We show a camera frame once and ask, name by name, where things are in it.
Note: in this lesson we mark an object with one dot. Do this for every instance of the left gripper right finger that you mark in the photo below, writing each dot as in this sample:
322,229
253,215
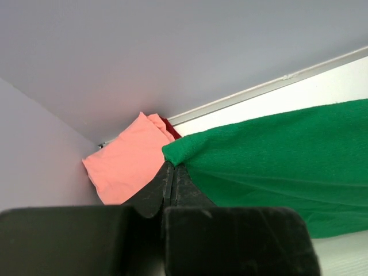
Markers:
201,238

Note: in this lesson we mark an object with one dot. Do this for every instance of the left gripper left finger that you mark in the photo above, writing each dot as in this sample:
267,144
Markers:
89,240

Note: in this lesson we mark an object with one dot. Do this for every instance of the green t shirt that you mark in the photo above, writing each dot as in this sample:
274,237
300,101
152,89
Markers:
312,160

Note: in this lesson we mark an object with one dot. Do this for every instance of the pink folded t shirt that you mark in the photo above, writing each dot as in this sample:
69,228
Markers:
123,167

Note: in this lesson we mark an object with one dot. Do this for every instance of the dark red folded t shirt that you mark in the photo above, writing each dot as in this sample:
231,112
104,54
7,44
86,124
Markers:
171,129

